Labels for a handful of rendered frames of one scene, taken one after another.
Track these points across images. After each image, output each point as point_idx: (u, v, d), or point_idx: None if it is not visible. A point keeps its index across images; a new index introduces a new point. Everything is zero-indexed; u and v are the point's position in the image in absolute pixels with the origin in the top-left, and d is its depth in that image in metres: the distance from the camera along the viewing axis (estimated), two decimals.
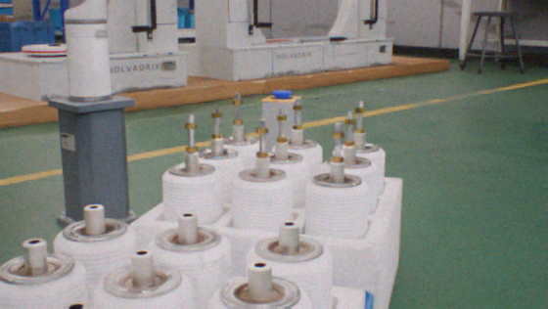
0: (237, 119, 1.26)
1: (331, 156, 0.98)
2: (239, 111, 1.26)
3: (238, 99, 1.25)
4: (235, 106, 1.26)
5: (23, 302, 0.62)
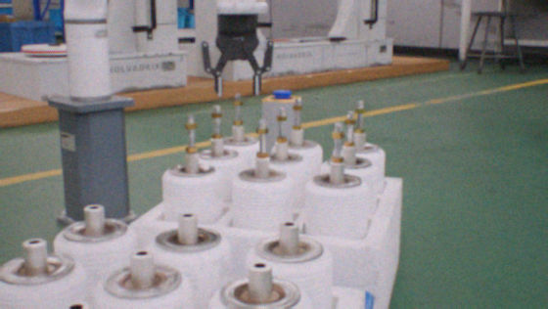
0: (240, 119, 1.26)
1: (331, 156, 0.98)
2: (239, 111, 1.26)
3: (240, 99, 1.26)
4: (239, 107, 1.25)
5: (23, 302, 0.62)
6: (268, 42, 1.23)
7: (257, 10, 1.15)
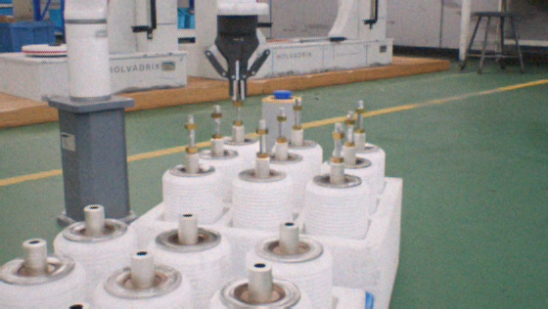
0: (237, 119, 1.27)
1: (331, 156, 0.98)
2: (235, 112, 1.26)
3: (235, 100, 1.26)
4: (239, 107, 1.26)
5: (23, 302, 0.62)
6: (266, 50, 1.24)
7: (258, 11, 1.15)
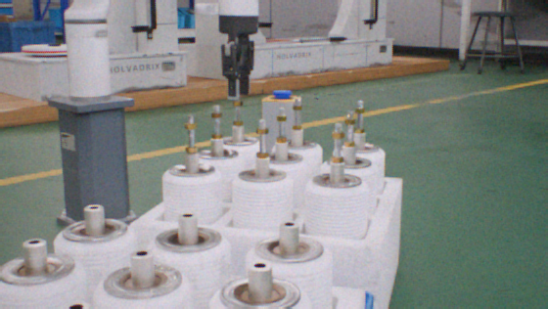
0: (237, 120, 1.27)
1: (331, 156, 0.98)
2: (236, 112, 1.26)
3: (236, 100, 1.26)
4: (239, 107, 1.26)
5: (23, 302, 0.62)
6: (222, 45, 1.18)
7: (196, 11, 1.22)
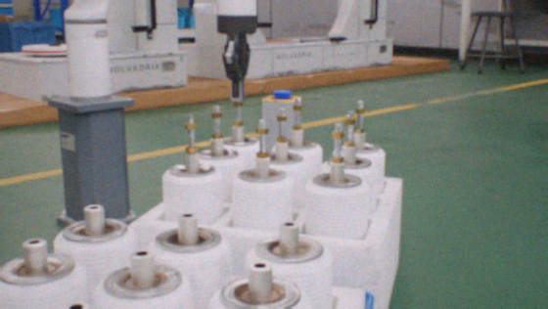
0: (237, 121, 1.26)
1: (331, 156, 0.98)
2: (238, 113, 1.26)
3: (237, 101, 1.25)
4: (235, 108, 1.26)
5: (23, 302, 0.62)
6: (223, 53, 1.18)
7: (194, 11, 1.21)
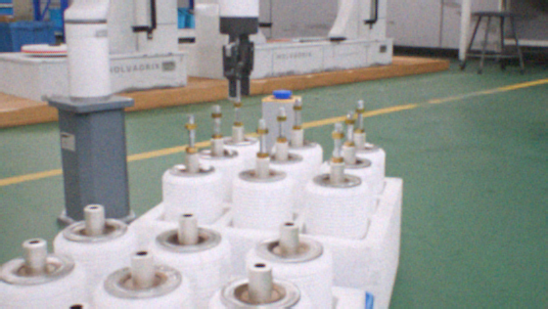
0: (240, 121, 1.26)
1: (331, 156, 0.98)
2: (240, 113, 1.26)
3: (240, 101, 1.26)
4: (238, 109, 1.25)
5: (23, 302, 0.62)
6: (223, 46, 1.18)
7: (197, 12, 1.22)
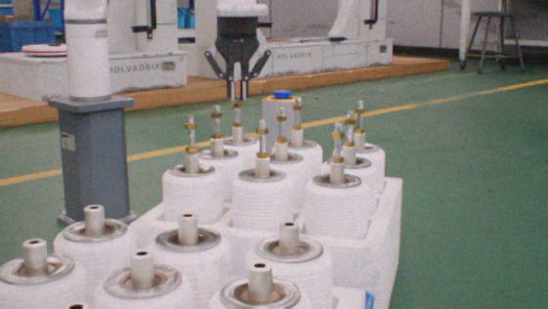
0: (237, 121, 1.27)
1: (331, 156, 0.98)
2: (236, 114, 1.26)
3: (236, 101, 1.26)
4: (240, 109, 1.26)
5: (23, 302, 0.62)
6: (266, 51, 1.23)
7: (257, 13, 1.15)
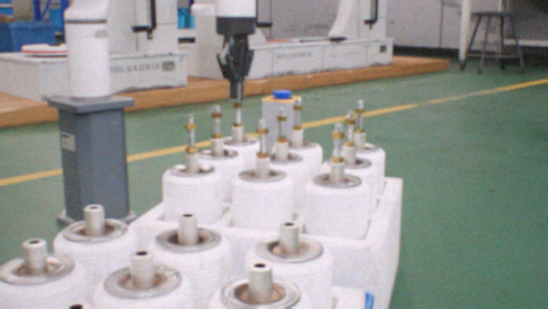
0: (238, 121, 1.27)
1: (331, 156, 0.98)
2: (236, 114, 1.26)
3: None
4: (240, 109, 1.26)
5: (23, 302, 0.62)
6: (217, 54, 1.19)
7: None
